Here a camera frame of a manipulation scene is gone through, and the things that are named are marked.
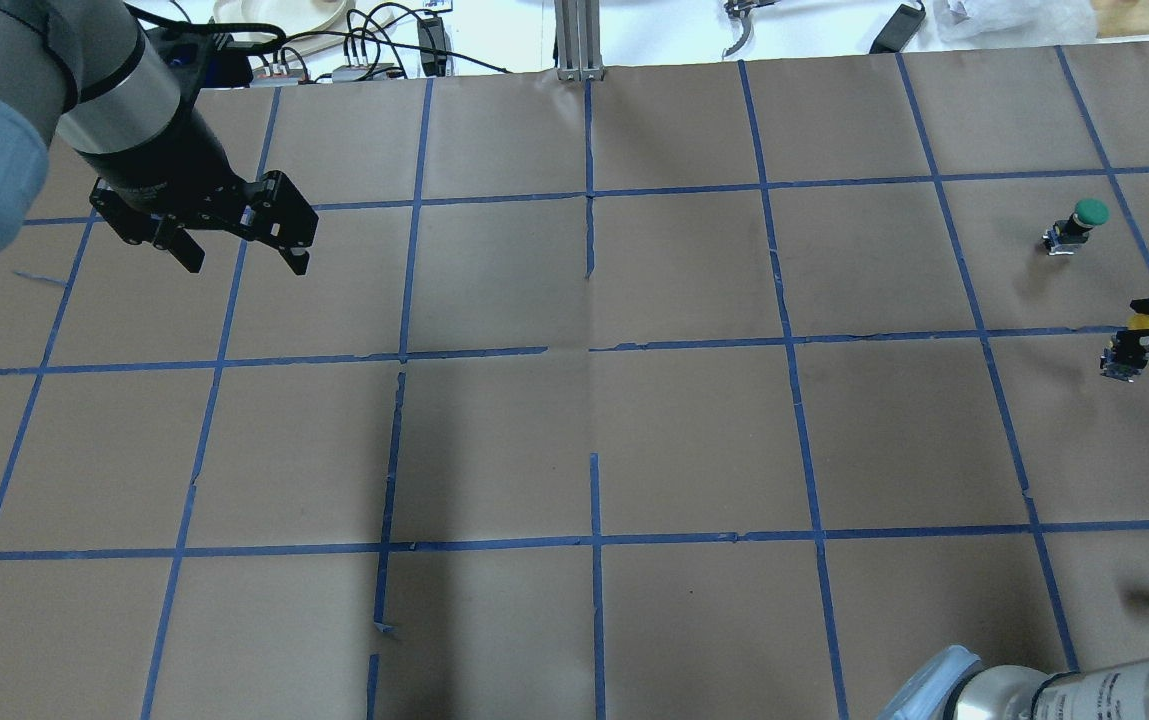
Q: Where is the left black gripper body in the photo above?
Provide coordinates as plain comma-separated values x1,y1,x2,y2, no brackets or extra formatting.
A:
88,104,250,225

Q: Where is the yellow push button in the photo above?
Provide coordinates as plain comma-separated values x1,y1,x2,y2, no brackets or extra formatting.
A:
1100,313,1149,384

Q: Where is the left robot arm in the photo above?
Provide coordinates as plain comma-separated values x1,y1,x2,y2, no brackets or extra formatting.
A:
0,1,318,274

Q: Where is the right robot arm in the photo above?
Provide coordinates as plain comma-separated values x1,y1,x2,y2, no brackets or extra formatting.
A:
879,299,1149,719

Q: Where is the green push button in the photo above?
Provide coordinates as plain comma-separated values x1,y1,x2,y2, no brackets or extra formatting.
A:
1042,199,1112,258

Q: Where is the white plate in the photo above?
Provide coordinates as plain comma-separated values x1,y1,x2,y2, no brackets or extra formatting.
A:
210,1,356,36

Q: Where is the wooden cutting board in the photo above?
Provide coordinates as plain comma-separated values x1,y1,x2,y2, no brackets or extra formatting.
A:
1092,0,1149,40

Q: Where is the clear plastic bag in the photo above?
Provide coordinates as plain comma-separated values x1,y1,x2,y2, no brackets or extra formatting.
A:
927,1,1098,47

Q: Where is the black power adapter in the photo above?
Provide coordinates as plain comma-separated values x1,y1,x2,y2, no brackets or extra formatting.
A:
867,1,927,55

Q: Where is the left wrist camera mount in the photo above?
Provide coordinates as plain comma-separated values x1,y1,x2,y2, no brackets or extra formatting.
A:
145,28,253,101

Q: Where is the aluminium frame post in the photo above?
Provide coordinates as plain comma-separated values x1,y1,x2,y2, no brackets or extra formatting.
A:
554,0,606,82

